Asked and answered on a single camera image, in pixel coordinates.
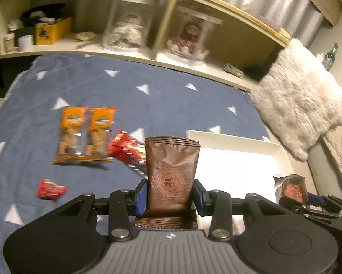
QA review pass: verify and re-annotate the fluffy white pillow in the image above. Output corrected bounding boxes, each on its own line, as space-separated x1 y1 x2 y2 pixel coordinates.
250 38 342 162

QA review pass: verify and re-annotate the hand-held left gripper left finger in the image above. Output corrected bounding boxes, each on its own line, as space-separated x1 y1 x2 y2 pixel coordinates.
23 179 147 242

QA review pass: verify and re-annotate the blue quilted blanket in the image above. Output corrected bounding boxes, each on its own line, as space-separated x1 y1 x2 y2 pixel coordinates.
0 54 272 236

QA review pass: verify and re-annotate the beige textured pillow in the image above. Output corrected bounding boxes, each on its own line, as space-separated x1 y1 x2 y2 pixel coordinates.
321 111 342 207

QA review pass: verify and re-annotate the grey cushion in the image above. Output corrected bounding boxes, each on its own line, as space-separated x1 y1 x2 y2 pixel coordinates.
307 141 342 198

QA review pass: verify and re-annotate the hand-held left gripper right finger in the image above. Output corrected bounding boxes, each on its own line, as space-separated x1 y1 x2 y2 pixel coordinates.
194 179 303 242

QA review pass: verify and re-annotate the red snack packet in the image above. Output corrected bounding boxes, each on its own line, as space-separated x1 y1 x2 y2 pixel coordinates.
107 129 138 162
120 143 147 178

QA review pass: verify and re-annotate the black hat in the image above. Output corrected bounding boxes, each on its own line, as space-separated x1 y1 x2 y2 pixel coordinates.
21 3 68 21

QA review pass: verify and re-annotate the white dress doll in case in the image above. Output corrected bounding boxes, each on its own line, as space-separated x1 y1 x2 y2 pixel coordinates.
102 0 155 52

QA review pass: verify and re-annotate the clear packet with brown cookie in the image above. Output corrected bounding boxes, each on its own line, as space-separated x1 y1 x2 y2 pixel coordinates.
273 174 307 206

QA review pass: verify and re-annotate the small red candy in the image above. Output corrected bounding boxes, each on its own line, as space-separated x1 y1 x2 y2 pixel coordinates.
36 179 68 201

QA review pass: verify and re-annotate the brown foil snack packet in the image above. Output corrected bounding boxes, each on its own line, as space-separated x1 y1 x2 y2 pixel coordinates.
135 136 201 231

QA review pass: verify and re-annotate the seashell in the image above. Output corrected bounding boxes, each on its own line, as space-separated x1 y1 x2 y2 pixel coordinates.
75 31 96 42

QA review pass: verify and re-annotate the small wooden jar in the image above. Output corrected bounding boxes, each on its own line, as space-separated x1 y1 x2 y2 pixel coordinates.
4 33 16 53

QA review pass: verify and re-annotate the shallow white cardboard box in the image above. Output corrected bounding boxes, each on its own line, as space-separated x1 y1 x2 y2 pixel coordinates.
186 130 292 232

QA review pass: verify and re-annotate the wooden shelf unit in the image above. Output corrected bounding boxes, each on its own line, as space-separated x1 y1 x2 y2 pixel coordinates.
0 0 292 92

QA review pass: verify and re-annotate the white cup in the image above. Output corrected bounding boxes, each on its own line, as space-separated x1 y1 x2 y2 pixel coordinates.
17 34 35 52

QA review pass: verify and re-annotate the orange snack packet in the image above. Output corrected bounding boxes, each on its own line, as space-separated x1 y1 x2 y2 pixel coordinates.
84 107 118 163
53 107 88 165

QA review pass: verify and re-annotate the red dress doll in case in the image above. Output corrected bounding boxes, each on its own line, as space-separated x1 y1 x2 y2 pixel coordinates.
166 14 223 67

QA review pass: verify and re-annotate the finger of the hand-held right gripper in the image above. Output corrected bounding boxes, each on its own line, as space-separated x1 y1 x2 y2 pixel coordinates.
307 193 342 215
279 195 342 235

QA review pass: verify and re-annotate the green glass bottle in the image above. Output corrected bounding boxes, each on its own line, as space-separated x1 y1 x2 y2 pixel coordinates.
323 42 340 71

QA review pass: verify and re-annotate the yellow cardboard box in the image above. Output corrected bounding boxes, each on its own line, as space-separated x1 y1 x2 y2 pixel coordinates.
34 17 73 46

